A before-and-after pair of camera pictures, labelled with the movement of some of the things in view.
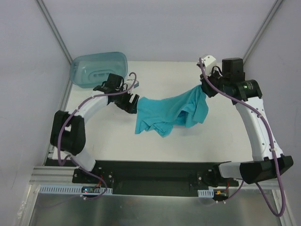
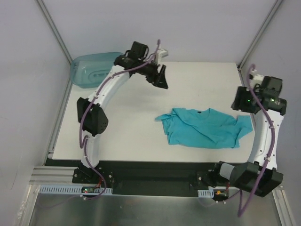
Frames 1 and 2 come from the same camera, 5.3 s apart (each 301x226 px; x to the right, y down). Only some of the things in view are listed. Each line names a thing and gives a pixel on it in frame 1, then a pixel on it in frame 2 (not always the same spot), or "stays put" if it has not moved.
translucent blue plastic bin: x=90 y=71 stays put
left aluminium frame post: x=55 y=30 stays put
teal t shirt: x=161 y=116 → x=204 y=128
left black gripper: x=127 y=102 → x=157 y=76
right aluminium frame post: x=276 y=4 stays put
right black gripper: x=209 y=88 → x=238 y=100
